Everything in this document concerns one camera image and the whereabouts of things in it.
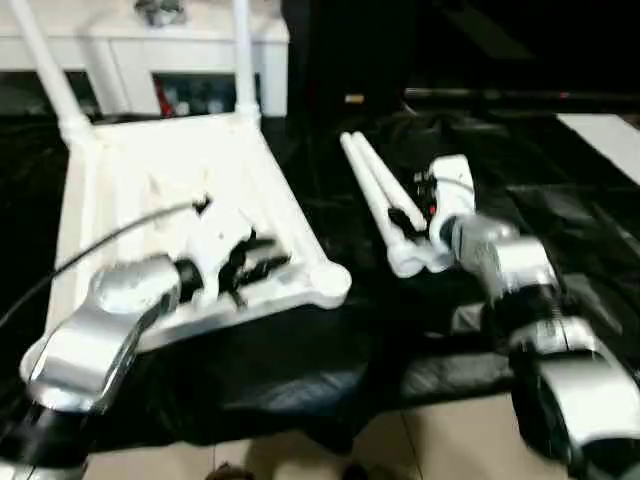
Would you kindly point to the white plastic table leg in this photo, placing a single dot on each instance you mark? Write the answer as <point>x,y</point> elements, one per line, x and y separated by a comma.
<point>364,175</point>
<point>385,175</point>
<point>246,60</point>
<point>50,75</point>

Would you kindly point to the white plastic table top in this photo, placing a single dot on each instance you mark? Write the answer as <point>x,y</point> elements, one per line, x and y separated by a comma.
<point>150,165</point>

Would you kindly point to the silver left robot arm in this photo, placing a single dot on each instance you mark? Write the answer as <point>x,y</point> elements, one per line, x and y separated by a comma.
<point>100,320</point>

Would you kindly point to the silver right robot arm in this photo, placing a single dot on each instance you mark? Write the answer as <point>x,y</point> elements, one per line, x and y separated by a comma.
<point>515,260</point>

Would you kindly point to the black mat cloth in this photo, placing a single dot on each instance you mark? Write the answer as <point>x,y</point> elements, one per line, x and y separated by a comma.
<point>300,350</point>

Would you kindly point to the small gold tag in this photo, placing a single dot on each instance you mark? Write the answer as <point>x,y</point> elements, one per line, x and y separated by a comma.
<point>354,98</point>

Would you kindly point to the white cup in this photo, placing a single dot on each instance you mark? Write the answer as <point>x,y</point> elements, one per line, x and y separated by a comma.
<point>182,107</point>

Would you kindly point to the red carton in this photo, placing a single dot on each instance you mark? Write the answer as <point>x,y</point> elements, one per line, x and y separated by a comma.
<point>162,97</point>

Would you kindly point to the white flat board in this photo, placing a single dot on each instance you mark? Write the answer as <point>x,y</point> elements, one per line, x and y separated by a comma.
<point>605,140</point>

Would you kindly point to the white sideboard cabinet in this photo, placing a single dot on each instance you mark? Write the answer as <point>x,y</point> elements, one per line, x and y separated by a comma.
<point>150,50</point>

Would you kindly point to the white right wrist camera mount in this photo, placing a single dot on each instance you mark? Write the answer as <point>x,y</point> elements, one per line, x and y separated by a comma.
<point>455,200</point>

